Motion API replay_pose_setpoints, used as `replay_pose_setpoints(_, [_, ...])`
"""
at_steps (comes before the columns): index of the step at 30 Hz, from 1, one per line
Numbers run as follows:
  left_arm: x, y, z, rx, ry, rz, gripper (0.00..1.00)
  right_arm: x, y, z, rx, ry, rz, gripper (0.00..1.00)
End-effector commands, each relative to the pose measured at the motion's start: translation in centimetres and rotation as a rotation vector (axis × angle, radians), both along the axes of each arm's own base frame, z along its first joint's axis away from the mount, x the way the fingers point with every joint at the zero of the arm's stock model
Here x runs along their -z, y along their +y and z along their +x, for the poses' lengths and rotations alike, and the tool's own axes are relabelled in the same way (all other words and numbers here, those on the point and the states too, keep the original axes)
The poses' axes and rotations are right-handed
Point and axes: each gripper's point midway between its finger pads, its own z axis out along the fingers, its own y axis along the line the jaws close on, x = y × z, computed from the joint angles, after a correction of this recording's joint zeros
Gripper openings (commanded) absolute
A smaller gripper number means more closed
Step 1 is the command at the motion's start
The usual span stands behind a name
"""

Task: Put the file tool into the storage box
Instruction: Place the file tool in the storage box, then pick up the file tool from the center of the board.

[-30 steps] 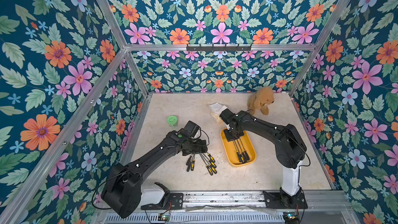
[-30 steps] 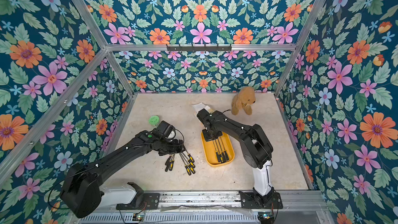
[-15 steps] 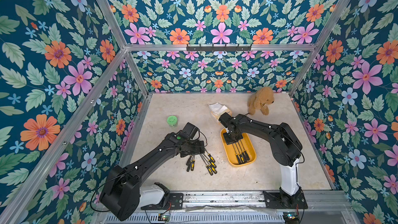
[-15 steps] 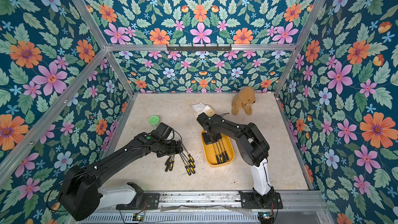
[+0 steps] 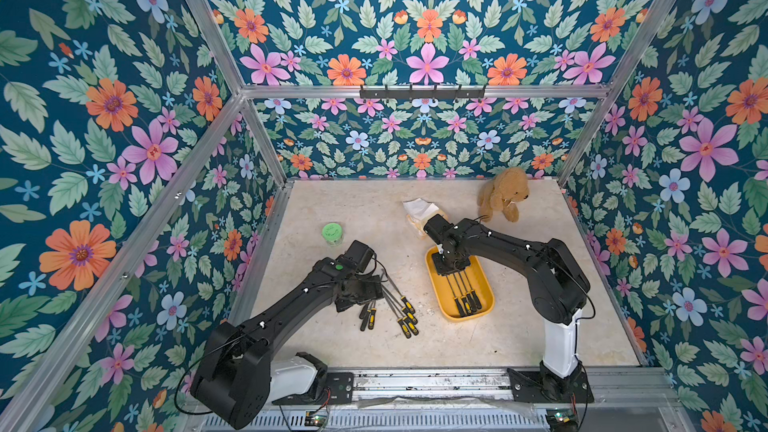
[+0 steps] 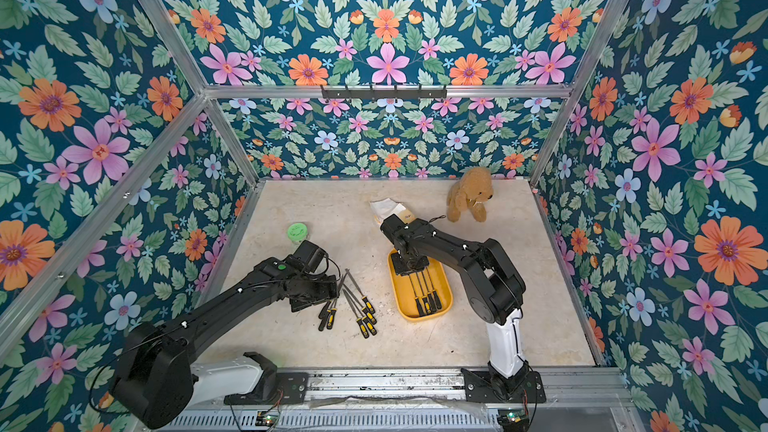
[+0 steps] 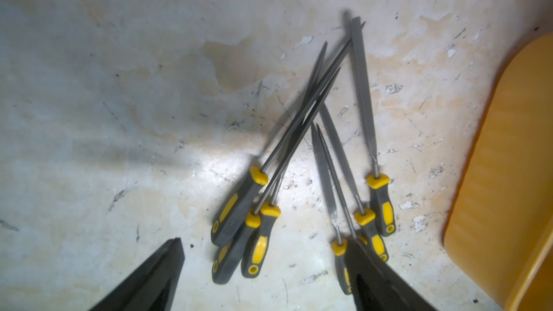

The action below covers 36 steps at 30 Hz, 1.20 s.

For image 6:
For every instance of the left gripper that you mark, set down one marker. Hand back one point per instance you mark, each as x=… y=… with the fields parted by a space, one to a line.
x=327 y=293

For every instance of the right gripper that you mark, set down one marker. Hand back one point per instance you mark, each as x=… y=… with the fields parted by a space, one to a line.
x=410 y=264

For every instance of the file tool five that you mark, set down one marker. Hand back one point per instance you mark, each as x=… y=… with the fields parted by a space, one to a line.
x=327 y=316

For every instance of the yellow plastic storage box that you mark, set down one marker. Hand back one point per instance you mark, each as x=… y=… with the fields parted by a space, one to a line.
x=404 y=296

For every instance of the file tool one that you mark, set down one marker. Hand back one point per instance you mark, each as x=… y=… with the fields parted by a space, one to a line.
x=436 y=297

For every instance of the file tool two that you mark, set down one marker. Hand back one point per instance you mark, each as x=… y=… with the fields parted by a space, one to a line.
x=428 y=293

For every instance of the file tool four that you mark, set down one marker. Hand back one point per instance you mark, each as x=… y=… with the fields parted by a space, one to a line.
x=417 y=296

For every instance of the file tool three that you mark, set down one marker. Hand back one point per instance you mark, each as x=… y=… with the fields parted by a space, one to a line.
x=424 y=295

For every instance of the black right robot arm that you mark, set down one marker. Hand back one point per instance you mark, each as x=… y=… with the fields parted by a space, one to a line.
x=493 y=285

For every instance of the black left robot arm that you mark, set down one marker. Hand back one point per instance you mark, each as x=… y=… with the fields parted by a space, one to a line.
x=158 y=374

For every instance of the file tool six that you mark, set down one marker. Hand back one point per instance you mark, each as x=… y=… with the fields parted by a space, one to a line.
x=364 y=298

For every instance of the file tool nine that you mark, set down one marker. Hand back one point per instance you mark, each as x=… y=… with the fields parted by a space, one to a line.
x=359 y=317

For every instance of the file tool seven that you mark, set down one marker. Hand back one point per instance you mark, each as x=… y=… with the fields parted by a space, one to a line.
x=358 y=303

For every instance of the file tool eight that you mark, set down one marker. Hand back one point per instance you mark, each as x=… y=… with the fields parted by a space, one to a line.
x=372 y=329

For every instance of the tissue pack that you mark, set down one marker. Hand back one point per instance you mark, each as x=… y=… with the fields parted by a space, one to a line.
x=382 y=209

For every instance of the green round lid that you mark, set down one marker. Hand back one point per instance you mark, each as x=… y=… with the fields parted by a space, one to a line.
x=297 y=232

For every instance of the brown plush teddy bear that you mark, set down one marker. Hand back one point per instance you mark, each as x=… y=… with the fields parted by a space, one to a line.
x=470 y=194

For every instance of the perforated metal vent strip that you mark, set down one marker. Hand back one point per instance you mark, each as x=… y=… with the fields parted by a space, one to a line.
x=334 y=420

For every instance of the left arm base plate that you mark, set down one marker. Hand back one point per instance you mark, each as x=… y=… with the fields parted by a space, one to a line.
x=288 y=388

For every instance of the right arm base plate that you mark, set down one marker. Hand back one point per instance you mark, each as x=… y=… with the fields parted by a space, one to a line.
x=489 y=386

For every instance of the black hook rail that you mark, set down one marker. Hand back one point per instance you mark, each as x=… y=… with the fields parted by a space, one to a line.
x=370 y=92

